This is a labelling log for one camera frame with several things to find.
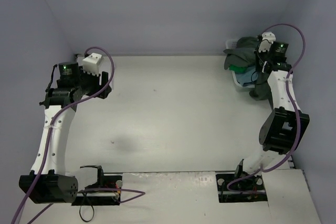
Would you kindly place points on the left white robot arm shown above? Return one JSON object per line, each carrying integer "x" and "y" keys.
{"x": 47, "y": 181}

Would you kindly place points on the grey green t shirt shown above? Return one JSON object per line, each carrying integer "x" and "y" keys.
{"x": 261, "y": 90}

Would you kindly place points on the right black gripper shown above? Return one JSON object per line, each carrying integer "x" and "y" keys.
{"x": 262, "y": 83}

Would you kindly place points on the white t shirt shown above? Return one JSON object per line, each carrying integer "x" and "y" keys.
{"x": 111, "y": 83}

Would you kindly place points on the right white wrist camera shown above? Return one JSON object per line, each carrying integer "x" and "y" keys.
{"x": 266, "y": 41}

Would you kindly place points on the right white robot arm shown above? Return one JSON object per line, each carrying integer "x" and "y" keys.
{"x": 283, "y": 130}

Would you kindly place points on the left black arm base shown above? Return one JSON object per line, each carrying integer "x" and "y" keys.
{"x": 96, "y": 187}

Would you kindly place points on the white laundry basket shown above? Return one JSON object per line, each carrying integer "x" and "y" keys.
{"x": 241, "y": 53}

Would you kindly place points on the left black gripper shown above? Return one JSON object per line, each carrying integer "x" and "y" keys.
{"x": 104, "y": 85}

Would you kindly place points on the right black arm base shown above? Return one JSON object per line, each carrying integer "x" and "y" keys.
{"x": 239, "y": 187}

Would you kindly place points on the blue t shirt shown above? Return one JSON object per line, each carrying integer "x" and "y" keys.
{"x": 247, "y": 78}

